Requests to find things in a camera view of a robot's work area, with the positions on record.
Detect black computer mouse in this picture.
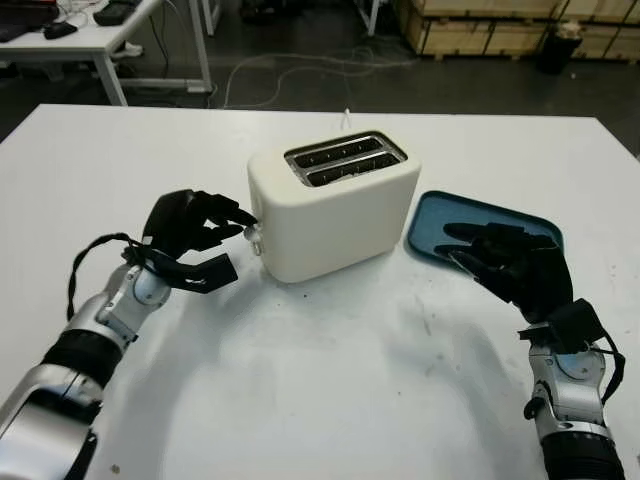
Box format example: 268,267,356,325
43,22,79,40

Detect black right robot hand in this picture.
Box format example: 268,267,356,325
433,221,576,325

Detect white desk frame legs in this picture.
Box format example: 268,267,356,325
201,0,380,37

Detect white toaster power cord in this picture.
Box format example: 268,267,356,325
339,49,361,132

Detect black waste bin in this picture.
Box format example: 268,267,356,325
537,22,584,76

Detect white looped floor cable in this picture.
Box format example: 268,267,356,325
222,47,416,109

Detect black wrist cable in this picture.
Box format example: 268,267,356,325
584,329,626,401
66,232,151,321

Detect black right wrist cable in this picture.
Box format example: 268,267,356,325
584,329,626,401

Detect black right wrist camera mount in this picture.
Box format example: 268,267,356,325
517,298,604,354

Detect wooden crate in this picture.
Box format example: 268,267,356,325
407,0,556,56
579,0,640,61

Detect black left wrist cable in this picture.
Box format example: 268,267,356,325
66,232,151,321

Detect white two-slot toaster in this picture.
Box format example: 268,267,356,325
246,129,422,284

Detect blue plastic tray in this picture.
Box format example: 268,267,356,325
403,189,566,274

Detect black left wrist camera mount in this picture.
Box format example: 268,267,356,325
122,239,239,294

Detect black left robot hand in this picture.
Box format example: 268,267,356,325
141,188,260,261

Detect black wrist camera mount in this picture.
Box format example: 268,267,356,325
517,298,604,354
122,239,239,294

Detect white office desk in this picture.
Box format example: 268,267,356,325
0,0,216,106

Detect black desktop device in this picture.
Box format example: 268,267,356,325
93,0,134,26

